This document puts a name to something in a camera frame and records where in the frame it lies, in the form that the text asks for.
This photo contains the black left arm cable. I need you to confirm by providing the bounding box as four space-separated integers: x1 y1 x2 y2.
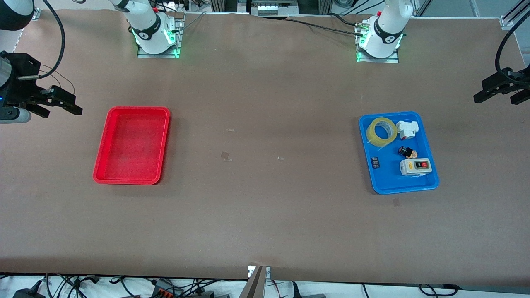
495 0 530 85

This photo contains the blue plastic tray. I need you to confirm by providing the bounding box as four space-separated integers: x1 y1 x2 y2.
358 111 439 195

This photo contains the orange black connector block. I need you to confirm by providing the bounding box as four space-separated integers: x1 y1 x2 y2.
151 279 183 298

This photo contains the black looped floor cable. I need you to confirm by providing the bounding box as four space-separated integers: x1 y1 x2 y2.
418 284 459 297

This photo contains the white circuit breaker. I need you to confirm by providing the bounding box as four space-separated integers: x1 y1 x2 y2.
395 120 419 140

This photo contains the black power adapter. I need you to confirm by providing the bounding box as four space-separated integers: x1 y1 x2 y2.
12 286 45 298

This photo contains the black cable on table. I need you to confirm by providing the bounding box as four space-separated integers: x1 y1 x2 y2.
285 13 366 36

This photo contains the aluminium profile beam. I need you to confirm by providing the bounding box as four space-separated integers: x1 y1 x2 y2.
239 266 272 298

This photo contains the grey switch box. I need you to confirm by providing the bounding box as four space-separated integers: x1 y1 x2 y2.
399 159 433 177

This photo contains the white power strip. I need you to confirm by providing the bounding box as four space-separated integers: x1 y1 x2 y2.
157 0 186 13

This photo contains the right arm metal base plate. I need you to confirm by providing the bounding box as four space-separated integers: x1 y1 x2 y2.
137 16 181 59

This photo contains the red plastic tray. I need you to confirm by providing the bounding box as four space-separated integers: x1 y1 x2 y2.
93 106 171 185

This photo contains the yellow tape roll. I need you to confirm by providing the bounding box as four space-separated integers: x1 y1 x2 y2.
366 117 398 147

